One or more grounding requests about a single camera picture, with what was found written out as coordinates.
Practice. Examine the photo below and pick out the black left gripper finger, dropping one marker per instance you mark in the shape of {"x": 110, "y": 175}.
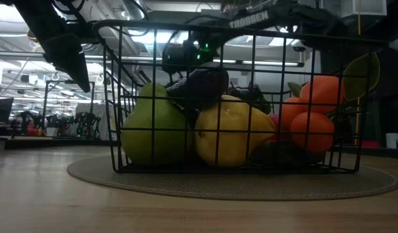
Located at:
{"x": 70, "y": 61}

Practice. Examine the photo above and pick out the white cup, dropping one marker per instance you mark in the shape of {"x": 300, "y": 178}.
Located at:
{"x": 393, "y": 140}

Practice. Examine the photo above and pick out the green toy pear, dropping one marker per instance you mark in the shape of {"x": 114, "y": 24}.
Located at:
{"x": 169, "y": 145}

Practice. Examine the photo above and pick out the dark background monitor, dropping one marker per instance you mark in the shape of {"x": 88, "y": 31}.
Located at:
{"x": 1, "y": 108}

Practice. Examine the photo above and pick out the long ceiling light strip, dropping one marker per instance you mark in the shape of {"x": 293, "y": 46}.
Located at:
{"x": 270, "y": 62}

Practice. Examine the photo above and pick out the purple toy eggplant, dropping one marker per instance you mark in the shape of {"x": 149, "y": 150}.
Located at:
{"x": 205, "y": 85}

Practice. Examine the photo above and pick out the round grey placemat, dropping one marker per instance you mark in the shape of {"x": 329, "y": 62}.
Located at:
{"x": 218, "y": 186}

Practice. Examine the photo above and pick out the black background robot arm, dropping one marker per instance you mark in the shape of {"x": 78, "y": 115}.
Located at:
{"x": 85, "y": 124}

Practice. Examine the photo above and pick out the dome security camera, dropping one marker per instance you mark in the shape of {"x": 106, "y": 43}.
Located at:
{"x": 299, "y": 48}

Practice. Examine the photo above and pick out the black background rack frame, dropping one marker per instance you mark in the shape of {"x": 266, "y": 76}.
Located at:
{"x": 45, "y": 103}

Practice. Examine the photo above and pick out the silver ventilation duct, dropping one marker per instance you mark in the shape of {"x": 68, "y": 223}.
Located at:
{"x": 134, "y": 8}

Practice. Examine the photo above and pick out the orange mandarin cluster with leaves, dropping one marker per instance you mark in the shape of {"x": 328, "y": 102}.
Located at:
{"x": 325, "y": 92}

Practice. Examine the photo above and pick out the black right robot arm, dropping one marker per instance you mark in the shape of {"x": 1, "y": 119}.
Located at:
{"x": 283, "y": 16}

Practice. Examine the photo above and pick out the white ceiling duct box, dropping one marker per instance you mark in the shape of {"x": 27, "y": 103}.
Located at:
{"x": 363, "y": 8}

